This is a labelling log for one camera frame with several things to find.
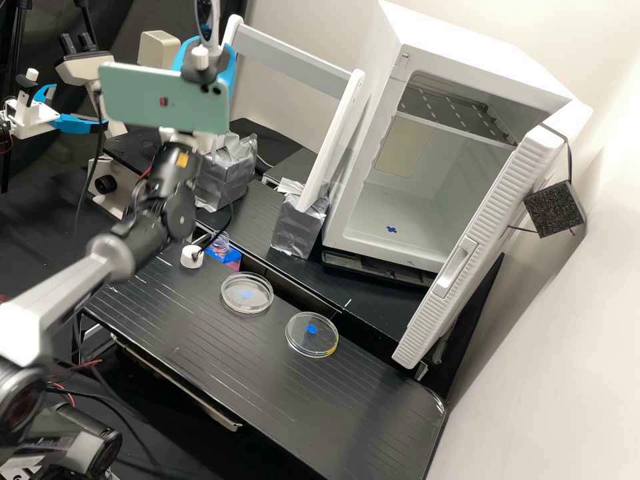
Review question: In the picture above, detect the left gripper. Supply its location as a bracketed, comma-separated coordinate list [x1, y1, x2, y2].
[5, 83, 109, 139]

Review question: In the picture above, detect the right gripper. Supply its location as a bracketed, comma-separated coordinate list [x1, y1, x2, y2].
[159, 39, 237, 151]

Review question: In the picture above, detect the pipette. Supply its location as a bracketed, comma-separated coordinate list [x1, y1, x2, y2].
[193, 0, 225, 59]

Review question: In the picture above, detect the cream microscope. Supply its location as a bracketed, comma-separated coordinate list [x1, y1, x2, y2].
[53, 29, 182, 221]

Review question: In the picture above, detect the black platform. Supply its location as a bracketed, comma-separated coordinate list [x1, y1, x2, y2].
[82, 245, 447, 480]
[195, 177, 431, 361]
[261, 146, 321, 189]

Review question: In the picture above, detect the small bottle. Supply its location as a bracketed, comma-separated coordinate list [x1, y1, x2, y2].
[209, 231, 234, 257]

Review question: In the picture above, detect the white cap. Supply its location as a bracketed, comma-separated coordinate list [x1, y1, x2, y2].
[181, 243, 205, 270]

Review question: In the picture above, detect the petri dish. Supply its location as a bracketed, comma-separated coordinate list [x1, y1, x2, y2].
[220, 271, 275, 315]

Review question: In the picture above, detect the white incubator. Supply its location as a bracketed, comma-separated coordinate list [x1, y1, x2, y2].
[319, 0, 575, 275]

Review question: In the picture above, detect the incubator door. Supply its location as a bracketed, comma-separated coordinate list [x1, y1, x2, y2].
[391, 99, 596, 371]

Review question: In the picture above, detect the black cable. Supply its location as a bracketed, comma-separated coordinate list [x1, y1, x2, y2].
[192, 199, 236, 256]
[73, 117, 109, 236]

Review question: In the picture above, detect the right wrist camera phone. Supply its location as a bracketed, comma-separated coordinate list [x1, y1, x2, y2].
[97, 45, 232, 137]

